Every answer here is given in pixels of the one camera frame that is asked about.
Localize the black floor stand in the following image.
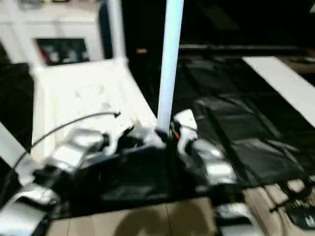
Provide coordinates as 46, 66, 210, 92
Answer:
270, 177, 315, 232

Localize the white plastic table leg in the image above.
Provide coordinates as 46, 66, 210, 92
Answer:
156, 0, 186, 136
107, 0, 126, 62
0, 122, 31, 174
4, 0, 42, 70

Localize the red bottle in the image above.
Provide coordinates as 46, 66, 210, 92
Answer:
42, 47, 53, 63

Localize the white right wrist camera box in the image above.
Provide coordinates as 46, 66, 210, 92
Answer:
171, 109, 199, 153

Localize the black mat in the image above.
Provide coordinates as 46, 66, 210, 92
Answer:
0, 52, 315, 217

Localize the white plastic table top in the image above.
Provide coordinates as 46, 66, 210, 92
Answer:
29, 58, 169, 165

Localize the silver metal rail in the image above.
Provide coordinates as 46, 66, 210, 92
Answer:
178, 44, 315, 55

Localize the white cabinet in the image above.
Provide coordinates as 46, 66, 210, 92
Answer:
0, 0, 106, 64

